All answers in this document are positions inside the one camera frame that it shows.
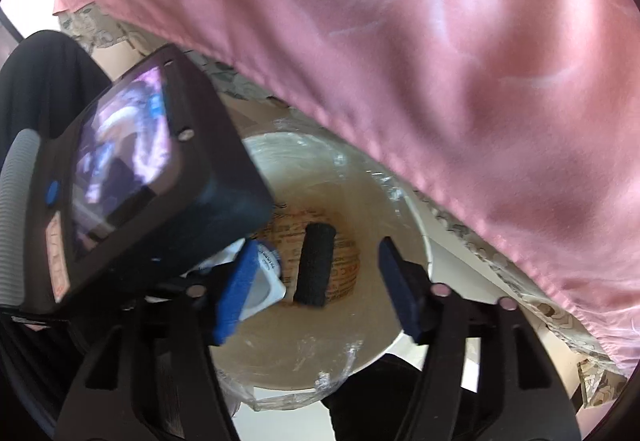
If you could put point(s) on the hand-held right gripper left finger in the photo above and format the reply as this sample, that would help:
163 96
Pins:
239 293

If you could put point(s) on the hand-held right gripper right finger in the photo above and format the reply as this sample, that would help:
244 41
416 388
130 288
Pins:
396 293

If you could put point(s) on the small white plastic container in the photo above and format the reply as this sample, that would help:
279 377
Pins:
267 288

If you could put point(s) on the orange printed packet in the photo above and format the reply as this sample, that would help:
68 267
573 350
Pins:
345 266

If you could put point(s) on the black foam cylinder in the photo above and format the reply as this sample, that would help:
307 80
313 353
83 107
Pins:
312 266

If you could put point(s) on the white round trash bin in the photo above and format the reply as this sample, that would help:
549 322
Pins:
310 341

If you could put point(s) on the clear plastic bin liner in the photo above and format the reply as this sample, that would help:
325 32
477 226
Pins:
280 403

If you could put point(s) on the beige patterned mattress cover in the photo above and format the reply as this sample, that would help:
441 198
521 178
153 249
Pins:
595 381

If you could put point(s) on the pink floral bed sheet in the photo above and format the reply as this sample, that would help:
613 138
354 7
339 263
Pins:
400 71

